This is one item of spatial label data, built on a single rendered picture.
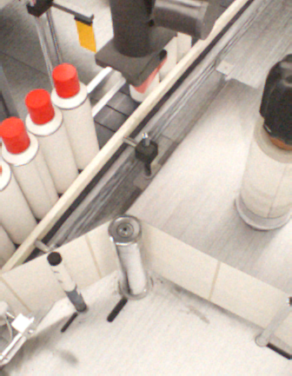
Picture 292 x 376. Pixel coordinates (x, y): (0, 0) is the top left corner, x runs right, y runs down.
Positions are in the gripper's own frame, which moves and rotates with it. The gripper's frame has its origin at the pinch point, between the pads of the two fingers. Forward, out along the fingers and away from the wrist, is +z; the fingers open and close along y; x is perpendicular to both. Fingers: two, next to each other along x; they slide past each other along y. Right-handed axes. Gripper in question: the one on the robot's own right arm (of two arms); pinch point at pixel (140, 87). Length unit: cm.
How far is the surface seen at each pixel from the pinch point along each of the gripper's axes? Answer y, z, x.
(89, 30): -1.2, -8.8, 6.9
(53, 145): -14.2, 0.4, 4.4
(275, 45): 38.1, 19.1, -6.8
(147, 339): -26.4, 13.5, -18.5
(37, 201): -19.9, 7.6, 4.5
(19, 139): -18.4, -6.0, 4.8
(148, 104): 4.6, 10.3, 2.2
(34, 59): 7.9, 19.0, 33.2
